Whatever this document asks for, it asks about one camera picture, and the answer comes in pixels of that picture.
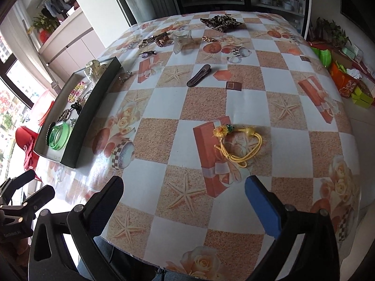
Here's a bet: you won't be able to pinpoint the leopard print scrunchie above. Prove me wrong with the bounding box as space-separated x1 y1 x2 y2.
200 15 244 32

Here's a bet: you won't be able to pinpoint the bright green bag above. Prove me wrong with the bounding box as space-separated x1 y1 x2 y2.
312 47 332 68

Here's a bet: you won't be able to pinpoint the pink yellow beaded bracelet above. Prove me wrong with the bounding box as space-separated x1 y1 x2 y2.
69 80 88 102

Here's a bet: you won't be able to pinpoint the checkered printed tablecloth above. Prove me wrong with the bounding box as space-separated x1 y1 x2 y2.
35 11 363 281

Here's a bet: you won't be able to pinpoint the white polka dot bow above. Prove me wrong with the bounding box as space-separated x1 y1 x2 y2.
84 59 108 82

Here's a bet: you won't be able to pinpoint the pale green box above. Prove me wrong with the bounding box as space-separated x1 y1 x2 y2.
342 44 364 62

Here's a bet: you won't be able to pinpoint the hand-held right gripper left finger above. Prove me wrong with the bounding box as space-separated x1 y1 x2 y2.
28 176 125 281

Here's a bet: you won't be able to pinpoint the black rhinestone hair clip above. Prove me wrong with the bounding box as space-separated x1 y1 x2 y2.
44 122 56 146

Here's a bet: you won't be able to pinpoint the green bangle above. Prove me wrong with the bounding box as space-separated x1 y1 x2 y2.
49 122 72 151

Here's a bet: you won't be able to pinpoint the window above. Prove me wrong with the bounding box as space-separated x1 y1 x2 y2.
0 33 39 179

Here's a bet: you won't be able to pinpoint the brown spiral hair tie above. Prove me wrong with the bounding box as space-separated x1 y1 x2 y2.
155 33 171 48

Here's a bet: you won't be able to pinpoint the hanging clothes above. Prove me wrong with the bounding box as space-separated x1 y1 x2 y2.
41 0 80 18

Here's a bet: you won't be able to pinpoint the white low cabinet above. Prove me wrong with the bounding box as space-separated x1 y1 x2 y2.
38 7 106 86

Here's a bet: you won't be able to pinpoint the dark wall board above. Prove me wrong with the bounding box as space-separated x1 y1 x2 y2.
341 0 375 33

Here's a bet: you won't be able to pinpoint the bronze metal hair clip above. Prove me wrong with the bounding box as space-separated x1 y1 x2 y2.
138 35 160 49

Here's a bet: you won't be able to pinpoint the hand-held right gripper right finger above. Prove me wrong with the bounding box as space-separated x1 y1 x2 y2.
244 175 343 281

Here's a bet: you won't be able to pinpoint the potted plant with red pot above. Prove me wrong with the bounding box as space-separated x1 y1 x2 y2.
27 14 60 44

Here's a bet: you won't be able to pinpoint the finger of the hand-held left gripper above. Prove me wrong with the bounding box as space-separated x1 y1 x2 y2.
0 169 36 204
16 185 56 215

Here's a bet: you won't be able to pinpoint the yellow cord bracelet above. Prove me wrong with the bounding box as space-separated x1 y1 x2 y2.
213 124 263 168

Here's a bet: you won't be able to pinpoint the red plastic stool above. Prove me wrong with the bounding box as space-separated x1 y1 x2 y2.
14 126 40 180

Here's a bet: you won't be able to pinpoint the black claw clip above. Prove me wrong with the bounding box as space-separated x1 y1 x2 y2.
70 101 86 115

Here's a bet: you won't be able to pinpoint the pink translucent basin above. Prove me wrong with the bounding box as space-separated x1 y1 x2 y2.
31 89 55 127

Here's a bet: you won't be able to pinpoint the lime green boxes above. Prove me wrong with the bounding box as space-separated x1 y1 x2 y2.
351 86 375 109

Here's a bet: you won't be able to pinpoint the clear claw clip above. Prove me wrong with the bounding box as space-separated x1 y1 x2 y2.
171 30 193 54

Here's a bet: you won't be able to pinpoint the orange gift bag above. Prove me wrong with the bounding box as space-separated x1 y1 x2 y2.
329 61 363 99

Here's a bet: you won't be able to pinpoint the long brown hair clip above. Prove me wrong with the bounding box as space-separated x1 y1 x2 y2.
187 64 212 88

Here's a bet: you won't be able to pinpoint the green leafy houseplant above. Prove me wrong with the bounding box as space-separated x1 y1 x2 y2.
315 18 351 48

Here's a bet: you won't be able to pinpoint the dark green jewelry tray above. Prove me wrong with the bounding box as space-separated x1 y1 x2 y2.
34 56 122 169

